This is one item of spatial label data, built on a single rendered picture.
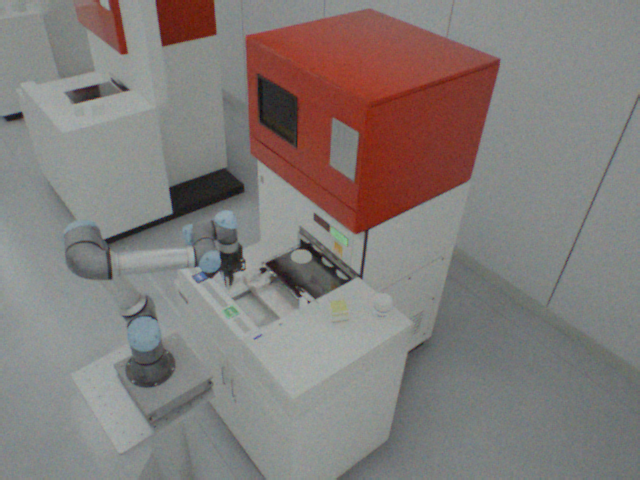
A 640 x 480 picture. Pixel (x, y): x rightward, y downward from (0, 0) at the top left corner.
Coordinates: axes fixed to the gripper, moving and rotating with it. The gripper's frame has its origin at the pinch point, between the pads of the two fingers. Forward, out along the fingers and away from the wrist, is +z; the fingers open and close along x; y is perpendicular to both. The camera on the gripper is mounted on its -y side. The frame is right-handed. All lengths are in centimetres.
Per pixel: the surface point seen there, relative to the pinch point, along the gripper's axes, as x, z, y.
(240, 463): -12, 111, -7
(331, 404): -50, 34, 15
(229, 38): 342, 40, 207
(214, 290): 15.7, 15.0, 2.0
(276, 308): -3.0, 22.6, 21.8
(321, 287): -5.9, 20.6, 44.8
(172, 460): -8, 79, -39
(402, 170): -15, -35, 77
